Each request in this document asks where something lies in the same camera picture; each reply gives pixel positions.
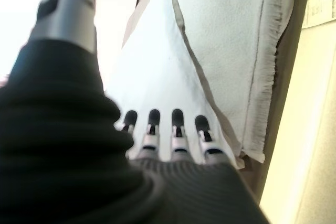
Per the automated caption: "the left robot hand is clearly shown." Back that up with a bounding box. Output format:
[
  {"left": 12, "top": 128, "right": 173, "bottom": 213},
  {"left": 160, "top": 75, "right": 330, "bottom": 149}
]
[{"left": 0, "top": 0, "right": 268, "bottom": 224}]

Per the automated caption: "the white bed sheet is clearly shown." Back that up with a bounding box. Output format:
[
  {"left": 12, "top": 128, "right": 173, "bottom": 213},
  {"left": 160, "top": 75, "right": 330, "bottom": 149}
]
[{"left": 103, "top": 0, "right": 244, "bottom": 171}]

